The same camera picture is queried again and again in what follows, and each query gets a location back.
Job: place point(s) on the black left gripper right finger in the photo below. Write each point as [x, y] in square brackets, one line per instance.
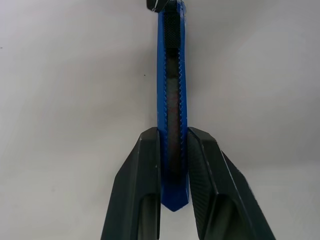
[212, 190]

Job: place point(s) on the blue pen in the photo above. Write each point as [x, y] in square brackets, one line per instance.
[160, 75]

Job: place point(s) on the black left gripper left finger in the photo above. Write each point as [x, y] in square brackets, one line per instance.
[135, 190]

